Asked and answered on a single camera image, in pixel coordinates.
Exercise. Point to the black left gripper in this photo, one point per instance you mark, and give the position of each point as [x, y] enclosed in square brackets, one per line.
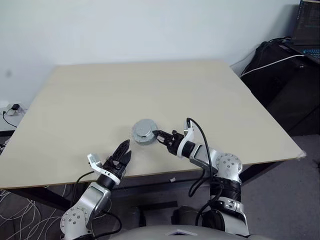
[113, 168]

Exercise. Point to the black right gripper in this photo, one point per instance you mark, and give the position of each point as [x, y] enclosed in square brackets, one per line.
[175, 143]

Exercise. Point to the grey finned motor housing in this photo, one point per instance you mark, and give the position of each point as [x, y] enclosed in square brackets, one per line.
[143, 131]

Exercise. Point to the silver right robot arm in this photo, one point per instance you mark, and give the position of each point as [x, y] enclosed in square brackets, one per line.
[227, 165]

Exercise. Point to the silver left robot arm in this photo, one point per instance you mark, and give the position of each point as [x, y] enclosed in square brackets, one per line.
[97, 195]

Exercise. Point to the small white tag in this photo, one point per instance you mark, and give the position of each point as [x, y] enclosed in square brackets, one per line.
[172, 179]

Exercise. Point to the dark rounded shape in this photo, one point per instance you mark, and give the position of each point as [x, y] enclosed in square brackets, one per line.
[186, 216]

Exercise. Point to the grey robot torso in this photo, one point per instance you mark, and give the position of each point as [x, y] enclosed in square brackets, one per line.
[175, 233]

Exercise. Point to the large black case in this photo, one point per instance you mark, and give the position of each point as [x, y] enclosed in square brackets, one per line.
[277, 87]

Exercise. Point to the black open laptop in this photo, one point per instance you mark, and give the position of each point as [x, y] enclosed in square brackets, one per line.
[307, 25]

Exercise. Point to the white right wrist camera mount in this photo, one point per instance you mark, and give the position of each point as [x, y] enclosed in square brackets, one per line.
[186, 127]

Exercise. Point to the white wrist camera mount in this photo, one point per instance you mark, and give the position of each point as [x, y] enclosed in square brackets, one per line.
[186, 127]
[93, 158]

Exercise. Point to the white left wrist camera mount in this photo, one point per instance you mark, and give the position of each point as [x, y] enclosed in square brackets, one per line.
[93, 158]

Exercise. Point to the dark metal table frame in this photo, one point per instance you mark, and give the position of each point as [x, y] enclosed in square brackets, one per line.
[47, 196]

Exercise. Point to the wall power outlet plug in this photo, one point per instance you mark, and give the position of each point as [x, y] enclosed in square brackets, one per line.
[15, 110]

